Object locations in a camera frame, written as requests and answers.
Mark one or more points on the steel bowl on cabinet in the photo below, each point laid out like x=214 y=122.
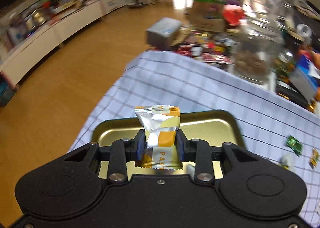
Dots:
x=35 y=19

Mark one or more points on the gold metal tin tray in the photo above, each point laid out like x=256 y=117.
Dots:
x=216 y=127

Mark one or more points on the large glass cookie jar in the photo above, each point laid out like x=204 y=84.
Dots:
x=260 y=41

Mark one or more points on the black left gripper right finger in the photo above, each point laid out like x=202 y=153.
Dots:
x=202 y=154

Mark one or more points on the brown paper tree bag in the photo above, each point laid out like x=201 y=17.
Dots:
x=207 y=15

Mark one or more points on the dark green candy wrapper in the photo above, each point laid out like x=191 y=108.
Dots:
x=294 y=145

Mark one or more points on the white long tv cabinet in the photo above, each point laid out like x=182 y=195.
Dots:
x=49 y=36

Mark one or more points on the yellow white pastry packet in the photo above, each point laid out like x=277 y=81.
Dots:
x=160 y=123

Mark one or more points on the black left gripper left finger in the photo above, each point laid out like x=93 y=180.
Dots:
x=119 y=153

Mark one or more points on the blue white tissue box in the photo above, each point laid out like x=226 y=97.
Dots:
x=305 y=78

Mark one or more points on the white blue checked tablecloth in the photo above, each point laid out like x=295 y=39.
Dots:
x=265 y=119

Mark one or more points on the gold wrapped candy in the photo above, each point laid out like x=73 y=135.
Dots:
x=314 y=159

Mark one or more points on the grey cardboard box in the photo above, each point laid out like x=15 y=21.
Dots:
x=162 y=33

